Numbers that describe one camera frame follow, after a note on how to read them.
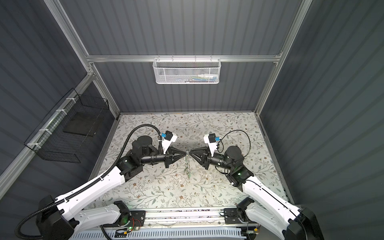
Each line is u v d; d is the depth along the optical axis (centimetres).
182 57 88
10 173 51
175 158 64
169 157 59
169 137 60
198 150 64
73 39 79
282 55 87
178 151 65
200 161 63
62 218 40
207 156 61
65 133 72
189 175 77
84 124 75
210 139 60
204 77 92
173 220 74
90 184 45
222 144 63
